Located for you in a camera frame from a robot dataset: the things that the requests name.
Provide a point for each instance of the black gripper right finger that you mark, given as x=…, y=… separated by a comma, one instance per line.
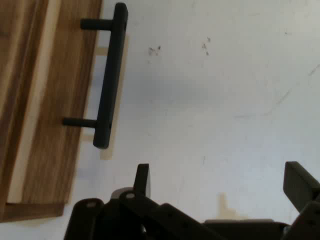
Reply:
x=300, y=185

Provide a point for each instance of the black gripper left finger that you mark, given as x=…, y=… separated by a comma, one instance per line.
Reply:
x=140, y=215

